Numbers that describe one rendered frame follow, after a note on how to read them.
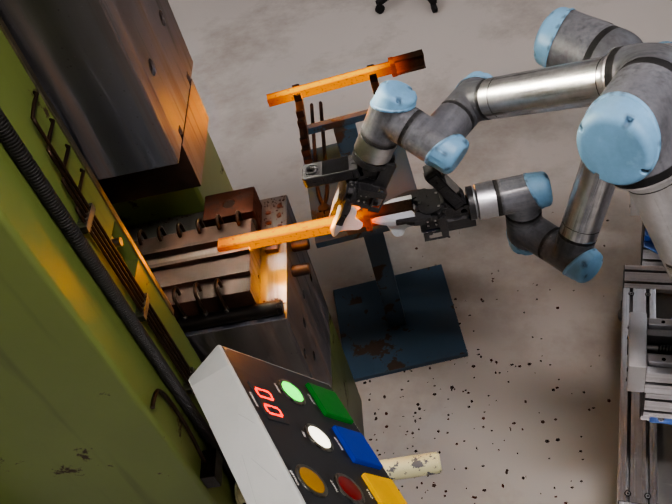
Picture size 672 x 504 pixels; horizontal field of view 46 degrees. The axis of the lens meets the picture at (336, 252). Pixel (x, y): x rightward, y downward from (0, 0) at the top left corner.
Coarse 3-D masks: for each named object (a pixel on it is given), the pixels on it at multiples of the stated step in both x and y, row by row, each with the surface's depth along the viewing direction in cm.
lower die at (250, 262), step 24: (144, 240) 175; (168, 240) 173; (192, 240) 171; (216, 240) 168; (168, 264) 167; (192, 264) 167; (216, 264) 165; (240, 264) 163; (168, 288) 164; (192, 288) 163; (240, 288) 160; (192, 312) 163
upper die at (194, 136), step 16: (192, 80) 146; (192, 96) 144; (192, 112) 142; (192, 128) 140; (192, 144) 138; (192, 160) 136; (128, 176) 136; (144, 176) 136; (160, 176) 136; (176, 176) 137; (192, 176) 137; (112, 192) 139; (128, 192) 139; (144, 192) 139; (160, 192) 139
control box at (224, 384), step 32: (224, 352) 121; (192, 384) 123; (224, 384) 118; (256, 384) 119; (320, 384) 138; (224, 416) 116; (256, 416) 112; (288, 416) 119; (320, 416) 127; (224, 448) 113; (256, 448) 109; (288, 448) 110; (320, 448) 117; (256, 480) 107; (288, 480) 104; (352, 480) 115
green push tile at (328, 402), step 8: (312, 384) 133; (312, 392) 131; (320, 392) 133; (328, 392) 136; (320, 400) 130; (328, 400) 133; (336, 400) 135; (320, 408) 129; (328, 408) 130; (336, 408) 132; (344, 408) 135; (328, 416) 129; (336, 416) 130; (344, 416) 132
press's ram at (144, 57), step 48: (0, 0) 106; (48, 0) 107; (96, 0) 107; (144, 0) 126; (48, 48) 112; (96, 48) 112; (144, 48) 122; (48, 96) 118; (96, 96) 118; (144, 96) 119; (96, 144) 125; (144, 144) 125
